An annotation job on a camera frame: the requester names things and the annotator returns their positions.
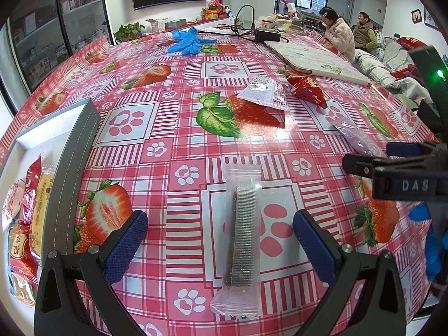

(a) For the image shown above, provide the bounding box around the red pillow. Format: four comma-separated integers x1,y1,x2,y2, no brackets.
397,36,429,51

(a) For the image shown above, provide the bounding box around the black cable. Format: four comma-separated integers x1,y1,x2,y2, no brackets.
231,4,256,37

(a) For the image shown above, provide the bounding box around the green potted plant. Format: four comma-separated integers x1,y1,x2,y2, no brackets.
114,22,146,43

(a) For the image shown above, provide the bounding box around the grey sofa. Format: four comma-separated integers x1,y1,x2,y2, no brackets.
353,38,435,102

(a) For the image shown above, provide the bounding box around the strawberry print tablecloth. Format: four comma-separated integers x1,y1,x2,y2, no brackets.
0,30,438,336

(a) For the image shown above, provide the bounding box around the large picture frame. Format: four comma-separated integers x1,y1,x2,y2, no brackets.
423,7,440,30

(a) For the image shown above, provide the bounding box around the glass display cabinet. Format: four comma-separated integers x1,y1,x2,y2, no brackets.
7,0,114,92

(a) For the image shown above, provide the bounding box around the small white snack packet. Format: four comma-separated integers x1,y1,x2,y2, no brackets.
2,178,25,232

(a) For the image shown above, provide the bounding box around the yellow crisp snack packet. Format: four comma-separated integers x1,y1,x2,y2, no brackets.
10,273,37,309

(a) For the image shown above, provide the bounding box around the grey box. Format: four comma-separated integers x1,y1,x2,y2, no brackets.
0,97,100,309

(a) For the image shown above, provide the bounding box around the white printed snack packet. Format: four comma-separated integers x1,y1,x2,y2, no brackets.
236,74,291,112

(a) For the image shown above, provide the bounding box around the person's right hand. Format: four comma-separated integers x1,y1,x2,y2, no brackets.
409,202,448,282

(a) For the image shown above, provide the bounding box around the black power adapter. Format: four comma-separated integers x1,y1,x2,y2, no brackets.
254,28,281,43

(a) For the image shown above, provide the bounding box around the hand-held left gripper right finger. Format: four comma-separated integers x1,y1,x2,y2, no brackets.
293,209,410,336

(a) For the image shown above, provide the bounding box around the blue disposable glove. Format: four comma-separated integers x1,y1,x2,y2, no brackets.
171,27,200,43
167,37,218,56

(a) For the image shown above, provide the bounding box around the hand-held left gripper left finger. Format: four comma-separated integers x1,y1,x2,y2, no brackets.
34,210,149,336

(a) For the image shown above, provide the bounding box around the purple snack packet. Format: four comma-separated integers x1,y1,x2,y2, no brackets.
331,118,389,158

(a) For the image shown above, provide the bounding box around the white seat cushion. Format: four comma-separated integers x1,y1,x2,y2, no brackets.
263,39,373,86

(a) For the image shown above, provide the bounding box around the yellow cake packet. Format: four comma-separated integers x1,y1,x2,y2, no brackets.
29,171,57,263

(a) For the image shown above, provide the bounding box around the white open carton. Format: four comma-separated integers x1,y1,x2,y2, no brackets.
145,18,169,32

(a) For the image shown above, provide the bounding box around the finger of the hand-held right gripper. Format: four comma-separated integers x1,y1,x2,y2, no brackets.
386,142,424,158
342,152,377,177

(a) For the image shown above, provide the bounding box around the clear dark bar packet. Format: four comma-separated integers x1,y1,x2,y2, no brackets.
210,156,263,317

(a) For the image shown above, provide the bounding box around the red printed snack packet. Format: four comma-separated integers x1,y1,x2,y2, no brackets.
285,74,328,109

